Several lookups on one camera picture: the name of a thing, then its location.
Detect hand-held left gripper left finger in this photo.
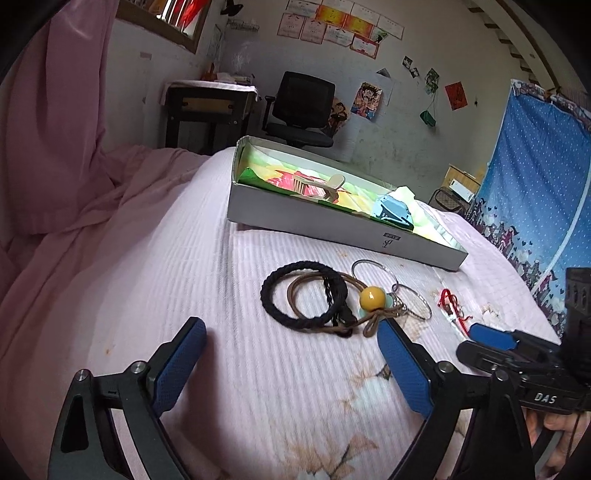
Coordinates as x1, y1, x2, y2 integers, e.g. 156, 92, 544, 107
47, 316, 207, 480

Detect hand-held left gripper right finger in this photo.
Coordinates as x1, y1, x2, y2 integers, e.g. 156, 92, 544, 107
376, 318, 536, 480

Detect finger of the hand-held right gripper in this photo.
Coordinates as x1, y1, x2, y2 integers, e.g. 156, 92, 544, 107
469, 323, 565, 356
455, 340, 527, 377

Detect red string bracelet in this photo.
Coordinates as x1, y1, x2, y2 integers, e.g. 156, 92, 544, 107
438, 288, 474, 331

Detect large silver hoop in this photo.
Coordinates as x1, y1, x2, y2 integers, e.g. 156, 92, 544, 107
392, 284, 433, 320
352, 259, 399, 296

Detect brown cord with yellow bead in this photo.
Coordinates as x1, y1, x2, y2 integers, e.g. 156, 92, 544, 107
339, 272, 411, 337

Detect thin black twisted hair tie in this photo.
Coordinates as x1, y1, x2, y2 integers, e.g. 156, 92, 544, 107
322, 274, 352, 340

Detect black braided hair tie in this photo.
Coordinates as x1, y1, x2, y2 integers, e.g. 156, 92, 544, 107
261, 260, 352, 330

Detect white shallow cardboard box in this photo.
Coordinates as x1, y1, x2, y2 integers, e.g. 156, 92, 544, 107
227, 135, 469, 272

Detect person's right hand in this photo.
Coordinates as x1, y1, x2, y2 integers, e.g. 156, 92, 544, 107
526, 408, 591, 472

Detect pink floral bedsheet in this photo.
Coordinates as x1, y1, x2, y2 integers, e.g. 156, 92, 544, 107
0, 147, 561, 480

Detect wooden cabinet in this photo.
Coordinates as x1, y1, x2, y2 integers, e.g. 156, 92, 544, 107
444, 164, 484, 204

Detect blue printed curtain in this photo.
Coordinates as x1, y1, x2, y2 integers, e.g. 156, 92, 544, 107
465, 78, 591, 334

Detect blue wrist watch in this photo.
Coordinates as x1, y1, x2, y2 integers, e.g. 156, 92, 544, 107
372, 187, 416, 229

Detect colourful printed towel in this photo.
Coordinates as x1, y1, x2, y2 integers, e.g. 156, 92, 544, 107
238, 143, 458, 250

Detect wooden comb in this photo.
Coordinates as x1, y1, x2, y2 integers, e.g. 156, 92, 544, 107
291, 171, 324, 197

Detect pink curtain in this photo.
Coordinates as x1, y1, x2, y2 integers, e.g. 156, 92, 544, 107
0, 0, 211, 296

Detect dark wooden desk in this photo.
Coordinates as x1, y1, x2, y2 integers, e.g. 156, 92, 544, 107
161, 80, 259, 155

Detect black office chair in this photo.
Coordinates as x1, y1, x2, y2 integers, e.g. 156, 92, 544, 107
261, 71, 337, 149

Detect pile of papers on desk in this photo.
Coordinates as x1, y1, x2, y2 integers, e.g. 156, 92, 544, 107
201, 65, 256, 86

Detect wooden framed window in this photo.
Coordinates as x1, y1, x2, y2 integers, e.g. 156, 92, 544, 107
115, 0, 208, 54

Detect red paper wall square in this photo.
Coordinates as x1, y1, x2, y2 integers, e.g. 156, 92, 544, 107
444, 82, 467, 110

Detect round cartoon wall picture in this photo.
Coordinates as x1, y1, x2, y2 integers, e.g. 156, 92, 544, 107
327, 97, 350, 136

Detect cartoon wall poster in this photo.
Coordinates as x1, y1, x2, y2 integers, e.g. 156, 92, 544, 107
351, 82, 384, 121

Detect row of wall certificates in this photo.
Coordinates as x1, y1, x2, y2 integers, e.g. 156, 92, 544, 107
277, 0, 405, 60

